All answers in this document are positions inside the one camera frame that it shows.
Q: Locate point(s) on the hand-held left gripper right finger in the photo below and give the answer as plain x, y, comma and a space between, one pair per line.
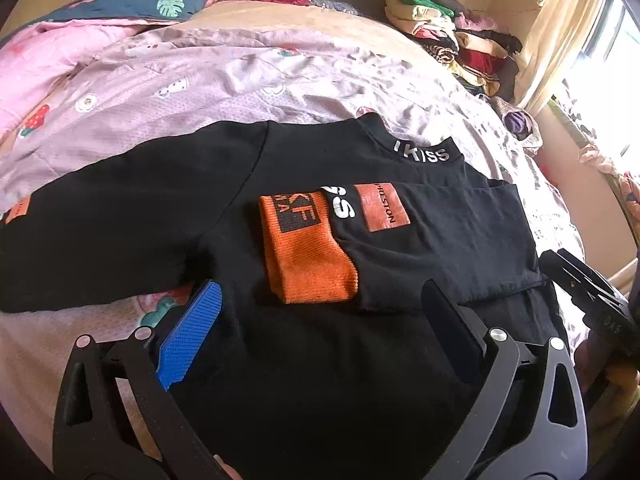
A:
450, 320

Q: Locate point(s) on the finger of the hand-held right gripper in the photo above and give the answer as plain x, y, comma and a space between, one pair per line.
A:
575, 277

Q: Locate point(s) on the beige bed sheet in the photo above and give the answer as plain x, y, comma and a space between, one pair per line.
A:
280, 17

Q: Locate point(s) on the woven basket with purple cloth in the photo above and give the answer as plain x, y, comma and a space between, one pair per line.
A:
520, 122

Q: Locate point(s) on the window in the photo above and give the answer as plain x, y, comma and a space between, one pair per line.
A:
610, 70

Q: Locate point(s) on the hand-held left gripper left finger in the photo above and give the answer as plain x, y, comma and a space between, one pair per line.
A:
192, 330

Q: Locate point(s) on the cream curtain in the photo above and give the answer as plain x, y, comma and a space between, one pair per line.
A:
565, 25

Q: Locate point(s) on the pink quilt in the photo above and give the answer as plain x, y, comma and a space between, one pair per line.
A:
40, 60

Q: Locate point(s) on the pile of folded clothes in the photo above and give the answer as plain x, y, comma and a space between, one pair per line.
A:
450, 35

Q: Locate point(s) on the black sweater with orange patches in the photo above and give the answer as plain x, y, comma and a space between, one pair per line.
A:
300, 360

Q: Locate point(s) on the lilac strawberry print duvet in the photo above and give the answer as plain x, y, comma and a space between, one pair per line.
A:
200, 85

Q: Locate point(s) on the pale pink cloth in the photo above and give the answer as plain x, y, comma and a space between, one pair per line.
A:
610, 165

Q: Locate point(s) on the person's left hand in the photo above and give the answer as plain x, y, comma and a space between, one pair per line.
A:
227, 467

